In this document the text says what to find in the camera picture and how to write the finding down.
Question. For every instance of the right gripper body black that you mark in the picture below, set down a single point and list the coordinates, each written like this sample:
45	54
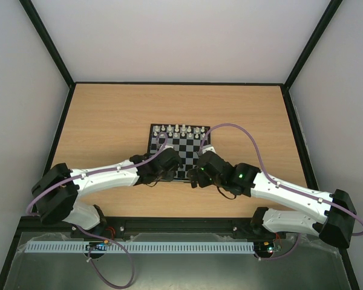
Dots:
198	176

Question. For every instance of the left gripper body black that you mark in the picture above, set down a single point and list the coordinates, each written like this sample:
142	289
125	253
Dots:
169	176

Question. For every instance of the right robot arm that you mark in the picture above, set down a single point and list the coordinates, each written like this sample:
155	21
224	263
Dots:
329	216

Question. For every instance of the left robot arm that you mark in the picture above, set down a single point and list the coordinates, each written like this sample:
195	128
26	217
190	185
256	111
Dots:
57	195

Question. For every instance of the black and silver chessboard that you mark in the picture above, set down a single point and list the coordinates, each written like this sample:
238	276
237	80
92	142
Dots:
187	148

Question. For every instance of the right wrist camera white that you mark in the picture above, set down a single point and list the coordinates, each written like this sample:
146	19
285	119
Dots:
208	148

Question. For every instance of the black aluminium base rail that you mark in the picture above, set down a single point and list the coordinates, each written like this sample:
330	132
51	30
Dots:
181	225

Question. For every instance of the light blue cable duct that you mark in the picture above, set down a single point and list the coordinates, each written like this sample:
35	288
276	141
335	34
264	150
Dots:
141	247

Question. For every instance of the black cage frame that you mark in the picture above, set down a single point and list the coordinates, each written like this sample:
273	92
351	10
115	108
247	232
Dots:
323	23

